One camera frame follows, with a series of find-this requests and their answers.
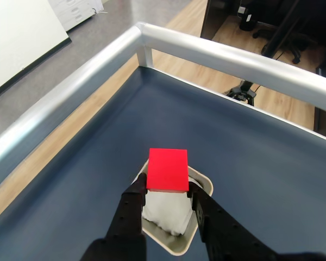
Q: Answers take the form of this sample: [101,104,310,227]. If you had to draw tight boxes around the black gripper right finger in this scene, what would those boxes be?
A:
[186,184,278,261]

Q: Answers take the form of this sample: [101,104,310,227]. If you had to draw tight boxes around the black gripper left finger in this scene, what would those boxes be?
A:
[80,172,148,261]

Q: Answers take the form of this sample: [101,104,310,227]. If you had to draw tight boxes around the red cube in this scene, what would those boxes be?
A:
[146,148,190,194]

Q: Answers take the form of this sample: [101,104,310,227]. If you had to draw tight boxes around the beige square metal box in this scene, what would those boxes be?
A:
[129,159,214,257]

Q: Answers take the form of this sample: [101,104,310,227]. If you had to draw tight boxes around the white crumpled tissue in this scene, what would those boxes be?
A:
[141,176,204,237]

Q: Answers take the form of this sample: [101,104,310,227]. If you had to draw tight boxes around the black tripod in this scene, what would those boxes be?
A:
[223,0,301,107]

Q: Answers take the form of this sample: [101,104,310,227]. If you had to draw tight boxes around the black office chair base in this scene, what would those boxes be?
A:
[252,23,319,65]

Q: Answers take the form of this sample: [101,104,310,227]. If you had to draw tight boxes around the white drawer cabinet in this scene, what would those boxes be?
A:
[47,0,103,32]

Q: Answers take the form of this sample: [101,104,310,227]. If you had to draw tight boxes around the black computer case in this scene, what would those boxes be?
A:
[237,0,258,31]

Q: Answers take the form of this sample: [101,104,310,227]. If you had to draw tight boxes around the aluminium rail frame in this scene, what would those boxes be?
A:
[0,22,326,196]

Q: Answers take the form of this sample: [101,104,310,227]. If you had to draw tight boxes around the whiteboard with black frame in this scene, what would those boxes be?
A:
[0,0,72,101]

